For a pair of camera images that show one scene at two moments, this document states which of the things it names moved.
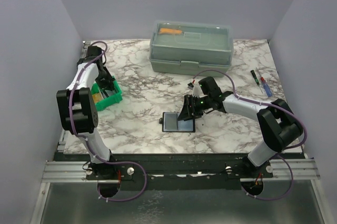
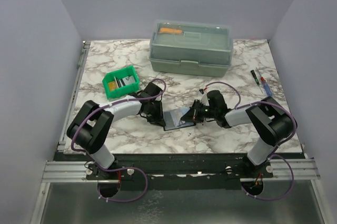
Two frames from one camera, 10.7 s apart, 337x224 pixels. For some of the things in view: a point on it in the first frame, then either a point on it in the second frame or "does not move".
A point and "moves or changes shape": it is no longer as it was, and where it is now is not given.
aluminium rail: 75,172 does not move
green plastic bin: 109,100 to 122,72
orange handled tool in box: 169,31 does not move
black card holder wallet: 170,123 moves or changes shape
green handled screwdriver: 257,80 does not move
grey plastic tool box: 187,48 does not move
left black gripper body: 105,79 to 155,114
